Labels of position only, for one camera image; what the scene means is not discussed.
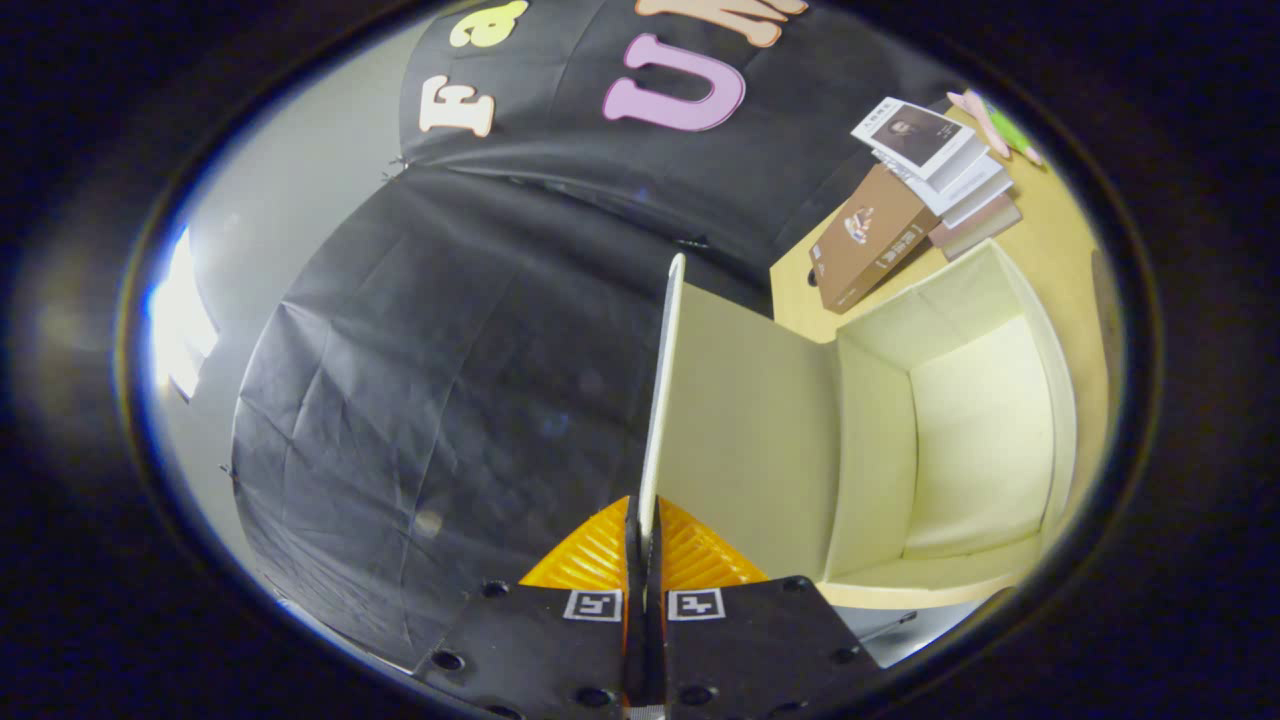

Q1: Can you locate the grey fabric storage box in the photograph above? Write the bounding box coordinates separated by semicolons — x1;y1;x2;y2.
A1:
638;252;1079;611

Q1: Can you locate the green and pink plush toy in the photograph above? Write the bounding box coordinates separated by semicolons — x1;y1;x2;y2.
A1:
945;88;1046;169

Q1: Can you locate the mauve book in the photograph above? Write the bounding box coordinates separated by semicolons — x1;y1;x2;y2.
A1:
928;192;1024;263

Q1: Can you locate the brown cardboard box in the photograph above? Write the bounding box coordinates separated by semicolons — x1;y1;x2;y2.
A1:
808;163;941;316

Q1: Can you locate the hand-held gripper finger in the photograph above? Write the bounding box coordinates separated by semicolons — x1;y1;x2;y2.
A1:
412;495;647;720
646;495;886;720

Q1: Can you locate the white book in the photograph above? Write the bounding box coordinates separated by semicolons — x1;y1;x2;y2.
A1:
935;168;1016;228
880;140;1006;204

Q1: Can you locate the portrait cover book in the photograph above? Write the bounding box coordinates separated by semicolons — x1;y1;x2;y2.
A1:
850;96;976;183

